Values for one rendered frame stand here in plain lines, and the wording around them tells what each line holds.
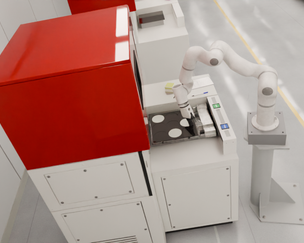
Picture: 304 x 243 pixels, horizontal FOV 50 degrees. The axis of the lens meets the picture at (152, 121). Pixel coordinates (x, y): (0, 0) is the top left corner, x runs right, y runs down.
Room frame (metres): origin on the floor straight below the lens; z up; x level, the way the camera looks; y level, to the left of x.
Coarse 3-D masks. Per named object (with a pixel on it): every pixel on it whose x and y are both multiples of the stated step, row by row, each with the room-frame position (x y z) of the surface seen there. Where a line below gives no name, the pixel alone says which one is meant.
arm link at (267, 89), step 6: (264, 72) 1.78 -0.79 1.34; (270, 72) 1.76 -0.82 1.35; (264, 78) 1.71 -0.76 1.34; (270, 78) 1.70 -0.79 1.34; (276, 78) 1.72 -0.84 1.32; (258, 84) 1.72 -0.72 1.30; (264, 84) 1.66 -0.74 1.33; (270, 84) 1.65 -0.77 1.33; (276, 84) 1.66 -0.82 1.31; (258, 90) 1.69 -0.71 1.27; (264, 90) 1.65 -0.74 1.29; (270, 90) 1.63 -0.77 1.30; (276, 90) 1.65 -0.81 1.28; (258, 96) 1.73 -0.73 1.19; (264, 96) 1.67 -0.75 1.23; (270, 96) 1.65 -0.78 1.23; (258, 102) 1.75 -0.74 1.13; (264, 102) 1.71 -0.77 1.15; (270, 102) 1.70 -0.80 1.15
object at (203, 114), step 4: (204, 108) 2.13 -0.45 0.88; (200, 112) 2.09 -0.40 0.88; (204, 112) 2.08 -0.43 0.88; (200, 116) 2.04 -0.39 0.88; (204, 116) 2.03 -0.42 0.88; (208, 116) 2.02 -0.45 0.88; (200, 120) 2.01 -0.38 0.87; (204, 120) 1.98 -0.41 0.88; (208, 120) 1.97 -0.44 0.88; (204, 128) 1.89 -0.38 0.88; (208, 136) 1.81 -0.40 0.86; (212, 136) 1.81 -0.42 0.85
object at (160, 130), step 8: (168, 112) 2.15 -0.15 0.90; (176, 112) 2.13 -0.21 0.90; (168, 120) 2.05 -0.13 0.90; (176, 120) 2.03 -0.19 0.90; (192, 120) 1.99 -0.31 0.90; (152, 128) 1.99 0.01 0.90; (160, 128) 1.97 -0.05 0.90; (168, 128) 1.95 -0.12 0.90; (176, 128) 1.93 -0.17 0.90; (184, 128) 1.91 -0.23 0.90; (192, 128) 1.89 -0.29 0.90; (152, 136) 1.89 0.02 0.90; (160, 136) 1.87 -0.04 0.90; (168, 136) 1.85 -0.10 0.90; (184, 136) 1.82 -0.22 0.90
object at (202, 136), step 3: (201, 135) 1.85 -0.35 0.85; (204, 135) 1.84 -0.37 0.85; (192, 138) 1.85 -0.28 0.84; (195, 138) 1.85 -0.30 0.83; (198, 138) 1.85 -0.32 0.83; (201, 138) 1.85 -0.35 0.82; (174, 141) 1.86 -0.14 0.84; (177, 141) 1.85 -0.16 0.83; (180, 141) 1.85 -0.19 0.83; (183, 141) 1.85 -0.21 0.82; (156, 144) 1.86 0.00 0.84; (159, 144) 1.86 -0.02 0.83; (162, 144) 1.86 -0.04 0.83; (165, 144) 1.86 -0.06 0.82
